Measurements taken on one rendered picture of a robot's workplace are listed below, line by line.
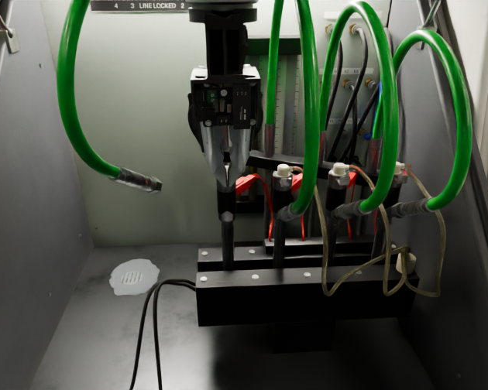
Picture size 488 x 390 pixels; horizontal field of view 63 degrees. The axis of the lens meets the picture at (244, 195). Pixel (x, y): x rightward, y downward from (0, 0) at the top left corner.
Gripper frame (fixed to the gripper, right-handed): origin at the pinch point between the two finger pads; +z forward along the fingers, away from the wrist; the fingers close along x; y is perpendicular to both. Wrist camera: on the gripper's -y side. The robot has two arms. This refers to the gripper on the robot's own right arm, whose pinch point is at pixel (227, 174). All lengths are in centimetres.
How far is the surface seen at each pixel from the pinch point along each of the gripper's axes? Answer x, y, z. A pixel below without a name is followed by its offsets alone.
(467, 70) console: 35.1, -9.4, -11.1
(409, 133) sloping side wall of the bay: 31.0, -14.5, 0.2
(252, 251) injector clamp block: 3.9, -6.1, 17.1
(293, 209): 7.2, 9.3, 0.2
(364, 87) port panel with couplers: 28.1, -30.5, -4.0
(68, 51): -13.3, 11.3, -17.1
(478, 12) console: 35.1, -10.2, -18.5
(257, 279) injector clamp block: 4.1, 0.6, 17.3
